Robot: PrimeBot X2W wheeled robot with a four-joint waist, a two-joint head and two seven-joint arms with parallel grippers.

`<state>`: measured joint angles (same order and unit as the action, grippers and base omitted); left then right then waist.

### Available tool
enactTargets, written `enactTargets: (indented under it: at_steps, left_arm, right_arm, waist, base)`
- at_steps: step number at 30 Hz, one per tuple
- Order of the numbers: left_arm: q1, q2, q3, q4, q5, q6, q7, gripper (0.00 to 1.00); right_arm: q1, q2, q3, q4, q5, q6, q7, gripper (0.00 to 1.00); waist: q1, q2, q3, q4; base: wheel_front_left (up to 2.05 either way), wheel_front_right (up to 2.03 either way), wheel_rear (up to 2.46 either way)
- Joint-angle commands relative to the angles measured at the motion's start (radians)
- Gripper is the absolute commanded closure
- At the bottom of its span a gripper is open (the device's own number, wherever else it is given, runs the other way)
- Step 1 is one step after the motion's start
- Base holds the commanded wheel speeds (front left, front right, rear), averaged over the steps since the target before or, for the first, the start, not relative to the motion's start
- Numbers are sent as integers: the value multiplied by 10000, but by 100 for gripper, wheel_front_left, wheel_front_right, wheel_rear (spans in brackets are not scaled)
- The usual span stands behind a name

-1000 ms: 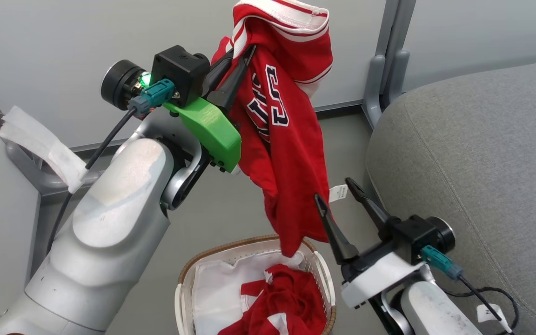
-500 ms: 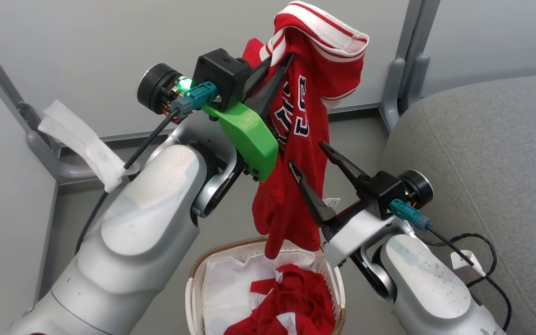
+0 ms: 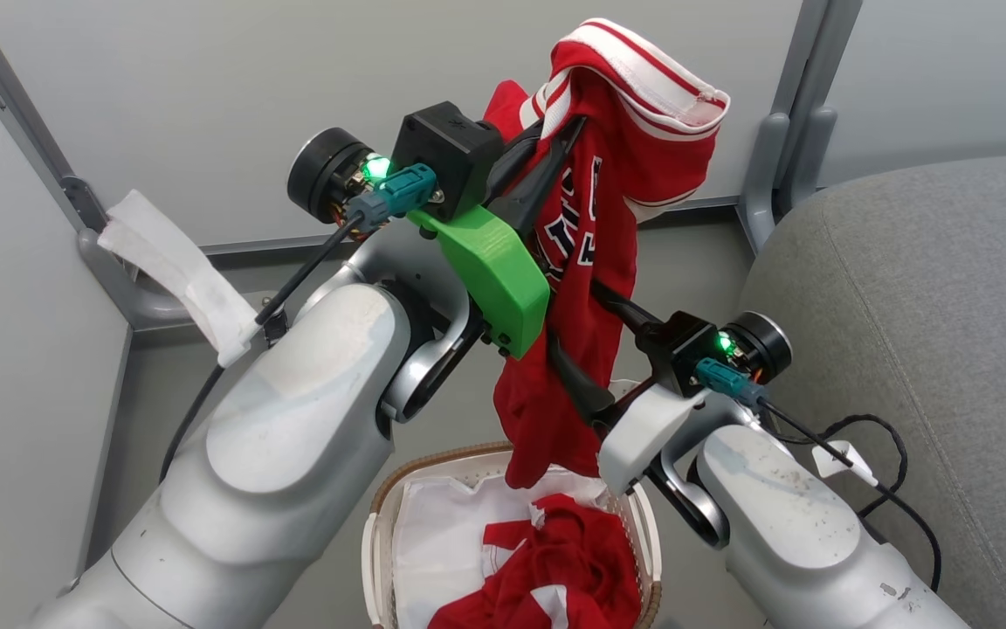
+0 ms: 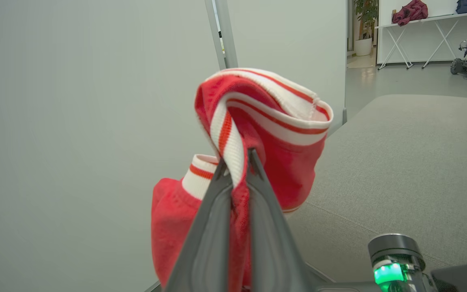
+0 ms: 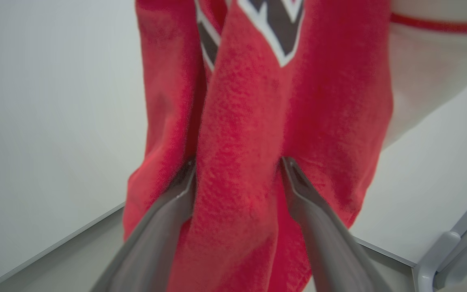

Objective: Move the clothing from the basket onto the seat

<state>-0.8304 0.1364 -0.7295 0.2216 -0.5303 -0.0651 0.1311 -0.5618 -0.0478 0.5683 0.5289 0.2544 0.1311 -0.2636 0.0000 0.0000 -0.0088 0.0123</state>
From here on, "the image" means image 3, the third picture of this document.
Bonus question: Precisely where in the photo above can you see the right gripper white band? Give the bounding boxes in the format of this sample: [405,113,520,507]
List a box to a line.
[545,280,793,495]

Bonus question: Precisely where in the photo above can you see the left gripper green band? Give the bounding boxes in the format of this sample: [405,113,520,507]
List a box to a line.
[286,101,589,360]

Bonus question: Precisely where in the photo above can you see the red white-trimmed sports jersey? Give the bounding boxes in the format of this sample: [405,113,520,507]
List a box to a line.
[482,17,731,489]

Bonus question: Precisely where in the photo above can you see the red white clothes in basket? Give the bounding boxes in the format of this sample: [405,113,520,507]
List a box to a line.
[392,463,617,629]

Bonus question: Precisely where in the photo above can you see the white wicker laundry basket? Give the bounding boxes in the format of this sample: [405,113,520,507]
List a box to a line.
[362,380,664,629]

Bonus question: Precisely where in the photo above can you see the grey fabric sofa seat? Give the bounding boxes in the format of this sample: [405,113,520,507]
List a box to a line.
[737,153,1006,629]

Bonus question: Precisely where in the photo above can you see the red and white garment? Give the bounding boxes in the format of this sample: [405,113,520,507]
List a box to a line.
[428,493,644,629]

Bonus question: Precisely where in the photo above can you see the white cloth strip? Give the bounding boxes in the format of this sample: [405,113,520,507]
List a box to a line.
[97,190,260,369]

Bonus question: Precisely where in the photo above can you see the grey metal partition post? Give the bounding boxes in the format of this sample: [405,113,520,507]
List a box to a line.
[0,0,277,333]
[735,0,864,256]

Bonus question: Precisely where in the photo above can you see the white cable tag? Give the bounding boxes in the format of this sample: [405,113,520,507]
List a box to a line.
[813,440,879,487]

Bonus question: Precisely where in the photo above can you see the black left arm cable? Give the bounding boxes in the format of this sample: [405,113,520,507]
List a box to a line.
[159,163,439,484]

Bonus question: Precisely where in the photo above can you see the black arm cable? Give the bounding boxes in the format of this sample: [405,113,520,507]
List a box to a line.
[695,358,943,593]
[159,163,439,484]

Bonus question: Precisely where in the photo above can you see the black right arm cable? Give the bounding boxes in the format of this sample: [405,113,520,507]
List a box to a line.
[695,358,943,593]

